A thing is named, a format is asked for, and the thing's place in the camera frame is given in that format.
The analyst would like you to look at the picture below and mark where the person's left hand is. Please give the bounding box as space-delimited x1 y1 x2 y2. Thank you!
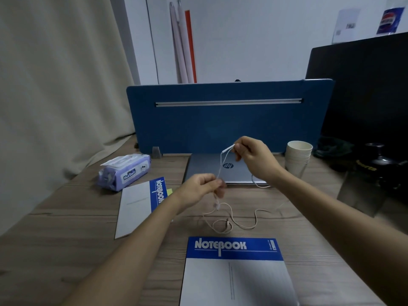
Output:
173 173 227 214

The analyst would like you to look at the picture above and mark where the person's right hand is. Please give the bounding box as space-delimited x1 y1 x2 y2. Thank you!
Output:
233 136 285 186

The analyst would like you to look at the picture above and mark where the white cable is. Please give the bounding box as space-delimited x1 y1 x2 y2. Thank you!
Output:
202 143 272 235

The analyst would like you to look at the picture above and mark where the person's right forearm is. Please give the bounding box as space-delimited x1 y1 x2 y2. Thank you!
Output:
269 167 408 306

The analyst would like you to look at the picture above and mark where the person's left forearm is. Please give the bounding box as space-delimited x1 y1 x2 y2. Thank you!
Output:
61 194 185 306

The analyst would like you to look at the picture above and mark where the grey laptop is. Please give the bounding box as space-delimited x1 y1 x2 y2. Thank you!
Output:
182 153 269 185

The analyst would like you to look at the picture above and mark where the blue desk divider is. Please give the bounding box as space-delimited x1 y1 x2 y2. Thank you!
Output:
126 79 335 155

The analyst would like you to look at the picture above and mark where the stack of white paper cups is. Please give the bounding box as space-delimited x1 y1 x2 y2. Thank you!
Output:
284 140 313 179

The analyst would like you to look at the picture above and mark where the blue white notebook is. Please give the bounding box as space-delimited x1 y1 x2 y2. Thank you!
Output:
179 236 300 306
114 177 168 240

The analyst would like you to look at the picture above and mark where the purple wet wipes pack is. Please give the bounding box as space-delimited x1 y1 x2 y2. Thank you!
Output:
97 153 152 192

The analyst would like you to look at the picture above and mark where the dark green cloth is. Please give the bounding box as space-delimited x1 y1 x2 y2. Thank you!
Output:
313 136 355 160

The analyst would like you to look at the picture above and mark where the red pole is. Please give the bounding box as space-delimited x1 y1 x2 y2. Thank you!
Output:
184 9 197 84

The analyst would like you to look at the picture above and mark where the grey reflective sheet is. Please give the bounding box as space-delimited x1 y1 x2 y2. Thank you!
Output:
337 171 388 218

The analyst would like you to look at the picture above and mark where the white pole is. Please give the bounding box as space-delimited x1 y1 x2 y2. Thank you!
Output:
177 0 195 84
169 1 189 84

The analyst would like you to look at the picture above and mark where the black kettle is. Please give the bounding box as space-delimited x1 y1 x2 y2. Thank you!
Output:
355 143 408 196

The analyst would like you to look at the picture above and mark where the black partition panel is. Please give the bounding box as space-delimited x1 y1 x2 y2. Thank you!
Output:
305 32 408 163

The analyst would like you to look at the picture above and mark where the white paper sheet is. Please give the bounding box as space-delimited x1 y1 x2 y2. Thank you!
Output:
332 8 361 44

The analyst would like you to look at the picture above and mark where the beige curtain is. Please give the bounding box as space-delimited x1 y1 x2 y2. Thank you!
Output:
0 0 137 236

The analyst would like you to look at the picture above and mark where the plastic bottle with blue label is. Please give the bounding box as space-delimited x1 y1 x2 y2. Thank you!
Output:
376 0 408 36

